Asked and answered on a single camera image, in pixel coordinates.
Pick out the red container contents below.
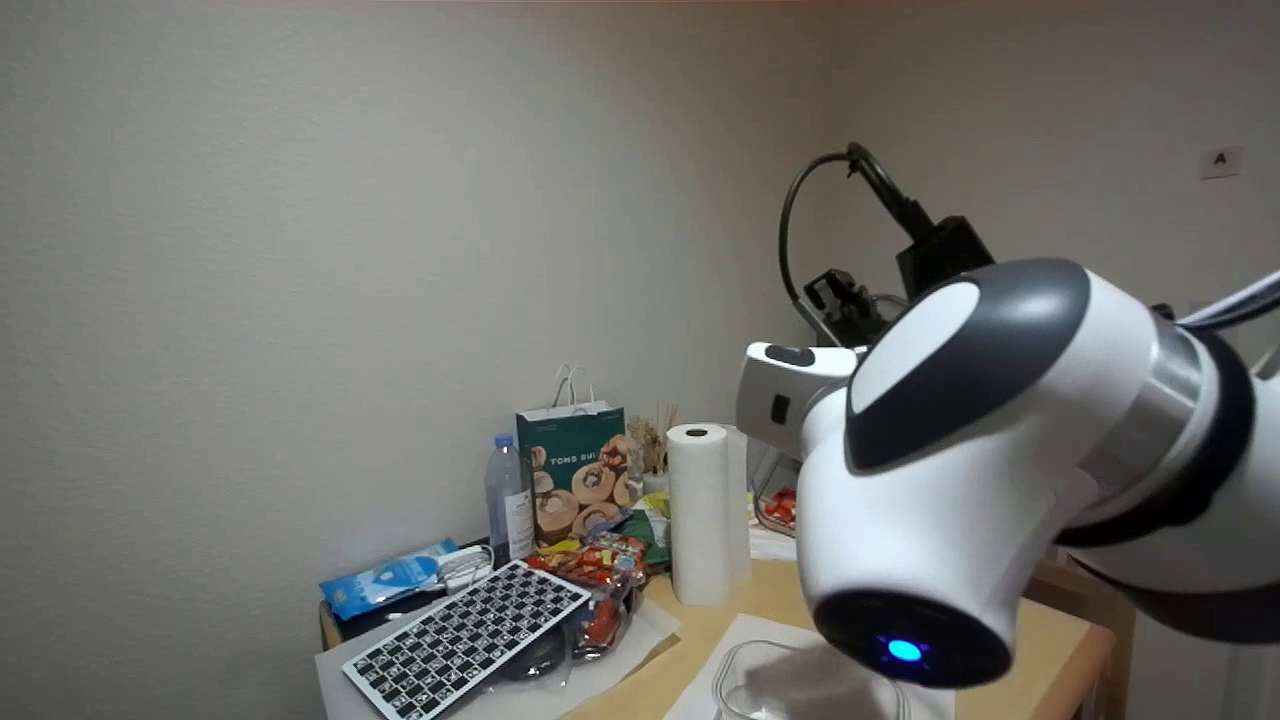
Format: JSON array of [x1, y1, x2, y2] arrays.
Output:
[[758, 484, 803, 537]]

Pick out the green printed gift bag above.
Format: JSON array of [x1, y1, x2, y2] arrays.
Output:
[[511, 367, 648, 545]]

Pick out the green yellow snack bag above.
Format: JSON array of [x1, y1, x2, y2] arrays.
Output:
[[618, 492, 677, 572]]

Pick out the white paper towel roll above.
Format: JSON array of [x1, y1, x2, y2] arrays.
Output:
[[664, 419, 754, 612]]

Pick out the clear plastic water bottle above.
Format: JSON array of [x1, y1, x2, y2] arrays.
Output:
[[481, 432, 537, 568]]

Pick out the red snack bag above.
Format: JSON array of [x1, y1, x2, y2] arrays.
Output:
[[526, 531, 652, 664]]

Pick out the small white paper note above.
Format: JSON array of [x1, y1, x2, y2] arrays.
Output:
[[745, 529, 808, 563]]

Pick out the silver foil packet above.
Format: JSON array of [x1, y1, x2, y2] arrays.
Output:
[[436, 542, 499, 593]]

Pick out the black round dish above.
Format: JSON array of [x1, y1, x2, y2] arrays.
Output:
[[491, 615, 593, 690]]

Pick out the black white checkerboard panel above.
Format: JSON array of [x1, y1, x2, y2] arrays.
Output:
[[339, 558, 596, 720]]

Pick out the blue tissue pack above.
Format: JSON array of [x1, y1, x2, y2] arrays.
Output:
[[316, 537, 463, 631]]

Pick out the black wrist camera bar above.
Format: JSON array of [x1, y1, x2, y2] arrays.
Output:
[[798, 263, 895, 343]]

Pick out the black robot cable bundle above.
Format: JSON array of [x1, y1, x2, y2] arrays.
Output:
[[776, 139, 1002, 319]]

